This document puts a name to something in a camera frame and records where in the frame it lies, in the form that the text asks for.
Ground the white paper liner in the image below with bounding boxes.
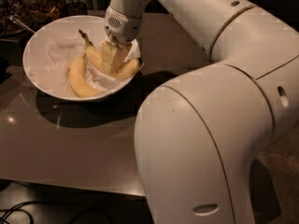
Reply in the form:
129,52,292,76
22,31,134,101

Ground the dark cup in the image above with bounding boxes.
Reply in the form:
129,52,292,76
65,2,87,16

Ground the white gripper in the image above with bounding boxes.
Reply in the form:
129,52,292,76
101,7,143,76

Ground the black cable on floor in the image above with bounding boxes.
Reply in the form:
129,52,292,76
0,201,115,224

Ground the white bowl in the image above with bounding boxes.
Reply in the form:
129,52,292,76
22,15,143,102

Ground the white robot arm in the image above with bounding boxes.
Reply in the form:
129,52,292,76
105,0,299,224

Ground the yellow banana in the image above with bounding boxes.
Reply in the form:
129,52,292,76
69,56,103,98
78,30,141,78

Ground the glass bowl with snacks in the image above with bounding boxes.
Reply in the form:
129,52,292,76
0,0,65,37

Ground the metal spoon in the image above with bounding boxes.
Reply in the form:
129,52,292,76
9,15,35,34

